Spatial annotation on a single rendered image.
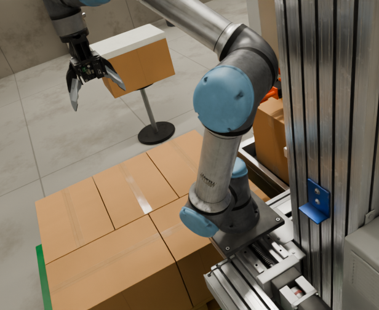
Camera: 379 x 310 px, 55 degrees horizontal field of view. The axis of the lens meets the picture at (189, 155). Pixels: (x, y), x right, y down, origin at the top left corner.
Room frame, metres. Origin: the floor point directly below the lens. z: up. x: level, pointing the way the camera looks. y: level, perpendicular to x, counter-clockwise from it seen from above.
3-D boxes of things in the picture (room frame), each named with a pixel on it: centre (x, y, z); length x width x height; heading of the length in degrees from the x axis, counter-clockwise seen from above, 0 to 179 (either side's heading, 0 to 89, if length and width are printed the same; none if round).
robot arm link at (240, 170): (0.85, -0.09, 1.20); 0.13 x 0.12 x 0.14; 138
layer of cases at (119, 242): (1.63, 0.34, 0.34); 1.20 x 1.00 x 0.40; 107
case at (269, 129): (1.63, -0.73, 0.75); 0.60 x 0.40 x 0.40; 107
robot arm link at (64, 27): (0.95, 0.19, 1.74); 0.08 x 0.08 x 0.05
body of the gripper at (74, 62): (0.94, 0.19, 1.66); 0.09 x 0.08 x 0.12; 18
